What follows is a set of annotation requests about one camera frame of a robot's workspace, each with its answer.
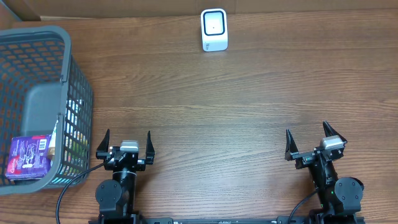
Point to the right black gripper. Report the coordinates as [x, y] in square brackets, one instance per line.
[305, 156]

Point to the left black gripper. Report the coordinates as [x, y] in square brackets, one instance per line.
[125, 158]

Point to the purple red liner pack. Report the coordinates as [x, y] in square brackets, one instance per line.
[28, 158]

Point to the green yellow snack packet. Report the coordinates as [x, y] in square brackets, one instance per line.
[75, 140]

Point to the white tube gold cap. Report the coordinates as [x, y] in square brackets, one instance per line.
[52, 143]

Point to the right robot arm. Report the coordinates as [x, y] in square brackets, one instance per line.
[340, 198]

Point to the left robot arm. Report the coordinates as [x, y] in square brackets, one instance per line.
[116, 196]

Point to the white barcode scanner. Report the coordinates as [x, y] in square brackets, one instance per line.
[214, 30]

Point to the grey plastic basket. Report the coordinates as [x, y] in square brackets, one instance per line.
[38, 77]

